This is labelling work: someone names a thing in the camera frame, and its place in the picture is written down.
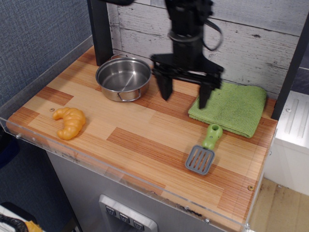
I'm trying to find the green and grey toy spatula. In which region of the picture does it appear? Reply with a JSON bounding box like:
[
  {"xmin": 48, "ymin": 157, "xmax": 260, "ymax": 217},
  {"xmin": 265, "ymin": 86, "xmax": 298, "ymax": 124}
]
[{"xmin": 185, "ymin": 124, "xmax": 223, "ymax": 175}]

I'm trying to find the dark right vertical post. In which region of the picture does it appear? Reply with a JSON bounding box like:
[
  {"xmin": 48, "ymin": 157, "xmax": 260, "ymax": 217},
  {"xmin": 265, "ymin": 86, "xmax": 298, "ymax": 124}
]
[{"xmin": 271, "ymin": 15, "xmax": 309, "ymax": 120}]

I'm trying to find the white metal cabinet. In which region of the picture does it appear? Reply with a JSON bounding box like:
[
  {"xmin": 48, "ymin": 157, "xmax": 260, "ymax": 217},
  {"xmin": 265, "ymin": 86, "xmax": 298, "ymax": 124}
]
[{"xmin": 264, "ymin": 91, "xmax": 309, "ymax": 195}]

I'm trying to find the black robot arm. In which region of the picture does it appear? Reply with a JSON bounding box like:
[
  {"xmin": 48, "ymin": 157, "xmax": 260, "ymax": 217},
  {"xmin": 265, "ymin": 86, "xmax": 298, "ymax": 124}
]
[{"xmin": 151, "ymin": 0, "xmax": 224, "ymax": 109}]

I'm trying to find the clear acrylic edge guard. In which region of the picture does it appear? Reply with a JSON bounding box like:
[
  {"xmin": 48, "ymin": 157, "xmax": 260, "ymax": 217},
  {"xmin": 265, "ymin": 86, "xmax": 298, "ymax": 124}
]
[{"xmin": 0, "ymin": 34, "xmax": 277, "ymax": 224}]

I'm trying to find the black vertical post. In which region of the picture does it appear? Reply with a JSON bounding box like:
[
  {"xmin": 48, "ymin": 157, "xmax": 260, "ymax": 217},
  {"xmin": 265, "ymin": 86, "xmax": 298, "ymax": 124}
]
[{"xmin": 87, "ymin": 0, "xmax": 113, "ymax": 66}]

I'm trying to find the green folded towel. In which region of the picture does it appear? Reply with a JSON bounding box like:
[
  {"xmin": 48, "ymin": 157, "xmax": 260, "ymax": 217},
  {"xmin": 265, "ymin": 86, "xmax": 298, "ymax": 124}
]
[{"xmin": 188, "ymin": 83, "xmax": 267, "ymax": 138}]

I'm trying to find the black braided cable bottom left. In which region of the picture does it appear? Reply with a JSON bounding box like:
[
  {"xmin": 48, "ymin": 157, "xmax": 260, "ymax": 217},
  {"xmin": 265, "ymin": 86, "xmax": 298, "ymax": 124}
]
[{"xmin": 0, "ymin": 214, "xmax": 28, "ymax": 232}]

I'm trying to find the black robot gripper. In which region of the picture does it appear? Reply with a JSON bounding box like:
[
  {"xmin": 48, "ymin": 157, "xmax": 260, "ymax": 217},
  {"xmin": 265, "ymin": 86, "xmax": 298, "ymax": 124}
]
[{"xmin": 151, "ymin": 40, "xmax": 224, "ymax": 109}]

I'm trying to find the orange toy croissant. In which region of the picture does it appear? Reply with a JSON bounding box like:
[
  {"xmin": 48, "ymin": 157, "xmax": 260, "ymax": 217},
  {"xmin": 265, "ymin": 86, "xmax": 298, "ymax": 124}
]
[{"xmin": 53, "ymin": 107, "xmax": 86, "ymax": 140}]

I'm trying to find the stainless steel pot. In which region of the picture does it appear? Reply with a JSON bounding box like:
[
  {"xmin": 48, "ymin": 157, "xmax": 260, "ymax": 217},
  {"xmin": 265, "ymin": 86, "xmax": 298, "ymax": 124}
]
[{"xmin": 96, "ymin": 57, "xmax": 152, "ymax": 102}]

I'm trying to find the yellow object bottom left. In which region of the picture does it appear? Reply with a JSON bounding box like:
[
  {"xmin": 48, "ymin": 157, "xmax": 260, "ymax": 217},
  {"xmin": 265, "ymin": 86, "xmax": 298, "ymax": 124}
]
[{"xmin": 25, "ymin": 221, "xmax": 43, "ymax": 232}]

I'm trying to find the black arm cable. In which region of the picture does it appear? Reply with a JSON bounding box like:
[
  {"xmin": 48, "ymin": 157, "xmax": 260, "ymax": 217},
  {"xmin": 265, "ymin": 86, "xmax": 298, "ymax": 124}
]
[{"xmin": 202, "ymin": 18, "xmax": 224, "ymax": 51}]

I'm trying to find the grey toy fridge cabinet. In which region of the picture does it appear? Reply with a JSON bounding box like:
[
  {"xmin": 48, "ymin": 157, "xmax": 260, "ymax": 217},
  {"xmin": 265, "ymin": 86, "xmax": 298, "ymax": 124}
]
[{"xmin": 48, "ymin": 152, "xmax": 245, "ymax": 232}]

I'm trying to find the silver dispenser button panel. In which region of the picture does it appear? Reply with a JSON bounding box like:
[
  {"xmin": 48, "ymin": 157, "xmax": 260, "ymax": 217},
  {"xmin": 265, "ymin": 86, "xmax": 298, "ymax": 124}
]
[{"xmin": 99, "ymin": 194, "xmax": 158, "ymax": 232}]

